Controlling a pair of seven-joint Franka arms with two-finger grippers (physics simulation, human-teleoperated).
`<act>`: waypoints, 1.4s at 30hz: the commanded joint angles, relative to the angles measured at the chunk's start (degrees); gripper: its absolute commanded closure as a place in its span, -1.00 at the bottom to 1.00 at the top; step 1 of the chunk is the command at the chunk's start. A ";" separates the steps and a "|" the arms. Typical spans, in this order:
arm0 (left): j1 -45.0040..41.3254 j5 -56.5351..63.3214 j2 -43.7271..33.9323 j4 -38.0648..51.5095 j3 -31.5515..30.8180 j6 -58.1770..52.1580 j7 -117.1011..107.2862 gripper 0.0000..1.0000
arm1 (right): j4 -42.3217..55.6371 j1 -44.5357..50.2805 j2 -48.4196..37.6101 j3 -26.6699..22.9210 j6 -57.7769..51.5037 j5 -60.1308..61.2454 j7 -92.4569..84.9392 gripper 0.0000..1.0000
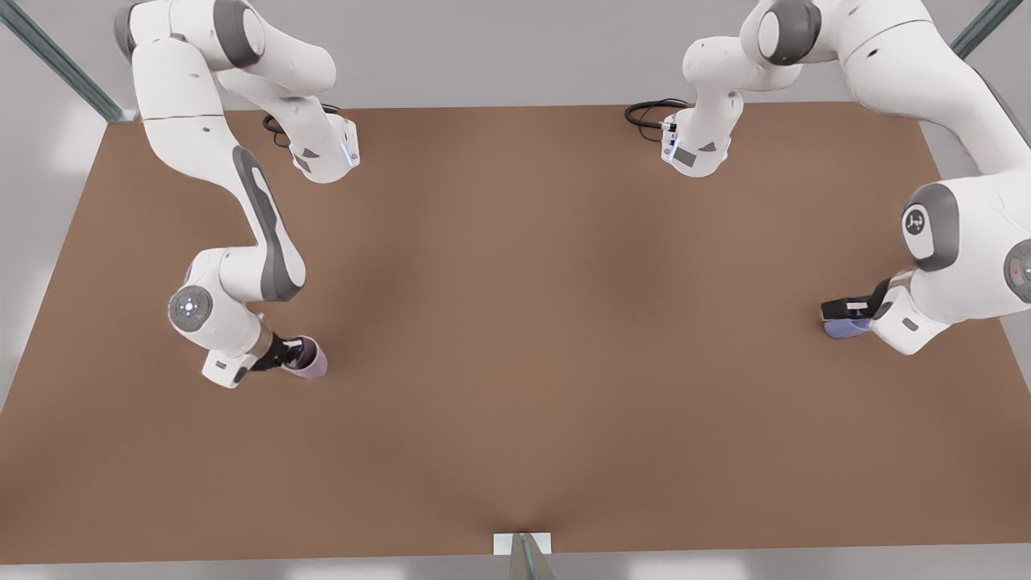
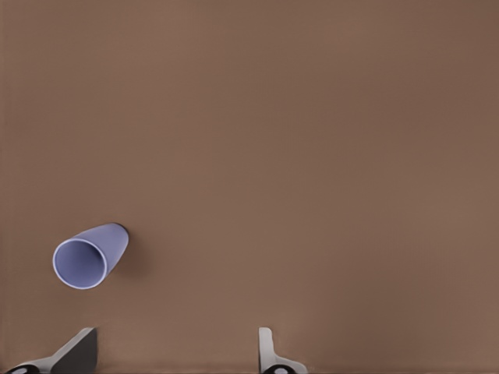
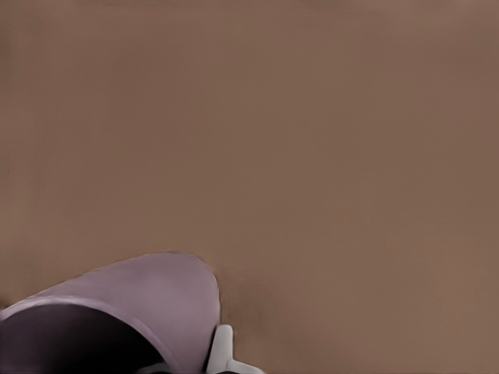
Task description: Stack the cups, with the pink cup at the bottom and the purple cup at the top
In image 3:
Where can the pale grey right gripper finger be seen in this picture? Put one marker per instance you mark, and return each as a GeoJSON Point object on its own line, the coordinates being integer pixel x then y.
{"type": "Point", "coordinates": [223, 350]}

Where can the purple cup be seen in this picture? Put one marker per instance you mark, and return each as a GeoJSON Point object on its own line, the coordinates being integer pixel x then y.
{"type": "Point", "coordinates": [156, 288]}

